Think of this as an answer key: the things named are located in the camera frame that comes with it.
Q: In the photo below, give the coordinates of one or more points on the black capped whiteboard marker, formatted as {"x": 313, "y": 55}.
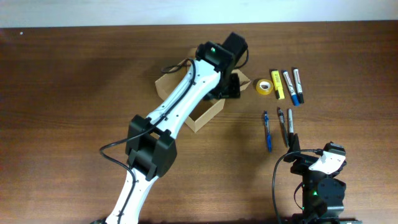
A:
{"x": 298, "y": 85}

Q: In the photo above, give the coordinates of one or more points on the blue ballpoint pen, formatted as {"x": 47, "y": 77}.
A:
{"x": 268, "y": 133}

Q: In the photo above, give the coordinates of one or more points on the black ballpoint pen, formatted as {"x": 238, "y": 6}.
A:
{"x": 283, "y": 127}

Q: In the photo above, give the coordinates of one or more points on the blue capped whiteboard marker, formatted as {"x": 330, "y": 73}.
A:
{"x": 290, "y": 87}

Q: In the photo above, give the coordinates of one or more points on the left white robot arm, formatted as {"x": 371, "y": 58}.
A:
{"x": 149, "y": 150}

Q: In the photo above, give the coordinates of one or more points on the brown cardboard box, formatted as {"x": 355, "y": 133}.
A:
{"x": 174, "y": 84}

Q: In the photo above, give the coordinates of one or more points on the black permanent marker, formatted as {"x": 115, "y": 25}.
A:
{"x": 291, "y": 122}

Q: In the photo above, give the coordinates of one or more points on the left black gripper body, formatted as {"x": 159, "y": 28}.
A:
{"x": 229, "y": 90}

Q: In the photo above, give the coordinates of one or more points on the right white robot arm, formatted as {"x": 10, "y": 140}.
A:
{"x": 322, "y": 192}

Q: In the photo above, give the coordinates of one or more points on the yellow adhesive tape roll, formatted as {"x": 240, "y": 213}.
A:
{"x": 264, "y": 87}

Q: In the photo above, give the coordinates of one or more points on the yellow highlighter marker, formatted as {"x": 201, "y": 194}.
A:
{"x": 279, "y": 92}

